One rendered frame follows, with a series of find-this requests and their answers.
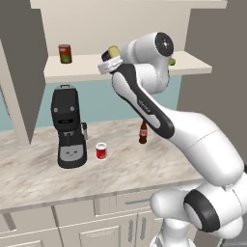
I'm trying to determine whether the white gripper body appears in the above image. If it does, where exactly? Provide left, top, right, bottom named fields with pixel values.
left=97, top=56, right=124, bottom=75

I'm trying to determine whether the grey cabinet door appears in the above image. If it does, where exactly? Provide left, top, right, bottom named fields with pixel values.
left=176, top=0, right=247, bottom=158
left=0, top=0, right=49, bottom=148

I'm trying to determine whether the purple and yellow can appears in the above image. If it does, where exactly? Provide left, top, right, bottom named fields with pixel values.
left=101, top=44, right=122, bottom=63

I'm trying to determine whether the red and green can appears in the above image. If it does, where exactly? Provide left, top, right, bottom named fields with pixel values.
left=58, top=43, right=73, bottom=65

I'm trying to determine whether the brown bottle with red label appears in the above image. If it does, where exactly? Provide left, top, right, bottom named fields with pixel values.
left=138, top=119, right=149, bottom=145

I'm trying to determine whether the black coffee machine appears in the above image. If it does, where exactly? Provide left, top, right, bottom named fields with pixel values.
left=49, top=83, right=89, bottom=170

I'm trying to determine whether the cream drawer front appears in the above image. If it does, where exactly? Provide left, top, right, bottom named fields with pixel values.
left=0, top=206, right=58, bottom=235
left=115, top=188, right=159, bottom=212

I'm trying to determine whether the cream cupboard door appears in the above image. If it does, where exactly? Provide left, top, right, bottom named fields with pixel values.
left=0, top=227, right=63, bottom=247
left=136, top=209, right=166, bottom=247
left=58, top=213, right=138, bottom=247

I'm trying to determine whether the cream wall cabinet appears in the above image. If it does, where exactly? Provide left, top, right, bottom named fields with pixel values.
left=29, top=0, right=229, bottom=85

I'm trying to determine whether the grey drawer handle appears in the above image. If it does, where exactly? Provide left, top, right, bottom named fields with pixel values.
left=123, top=198, right=151, bottom=206

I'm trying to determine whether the grey cupboard door handle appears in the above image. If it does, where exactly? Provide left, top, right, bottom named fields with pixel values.
left=139, top=217, right=148, bottom=241
left=127, top=218, right=135, bottom=243

